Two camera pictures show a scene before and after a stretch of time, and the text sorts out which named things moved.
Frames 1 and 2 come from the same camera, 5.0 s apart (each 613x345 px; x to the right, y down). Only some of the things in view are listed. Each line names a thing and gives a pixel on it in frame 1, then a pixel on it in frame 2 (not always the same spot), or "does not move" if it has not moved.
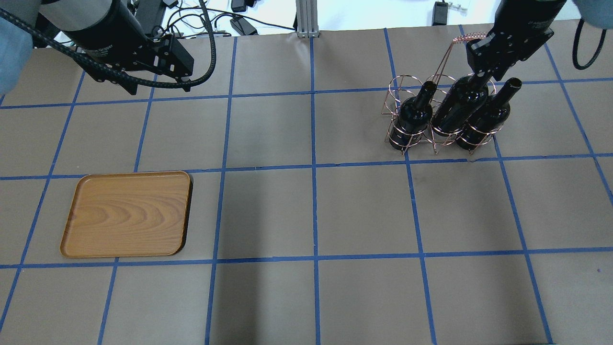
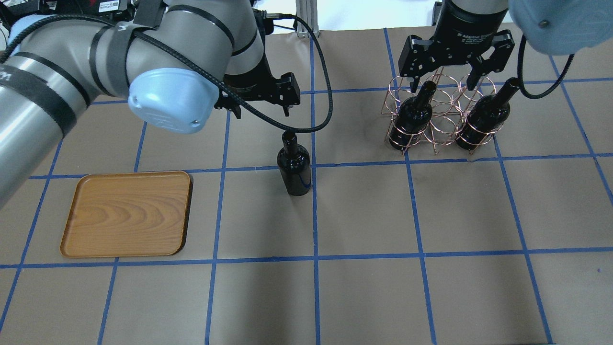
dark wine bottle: [489, 120] does not move
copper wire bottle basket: [440, 111] does not move
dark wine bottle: [466, 93] -> [294, 163]
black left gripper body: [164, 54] -> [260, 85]
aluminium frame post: [307, 18] does not move
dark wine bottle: [413, 119] does not move
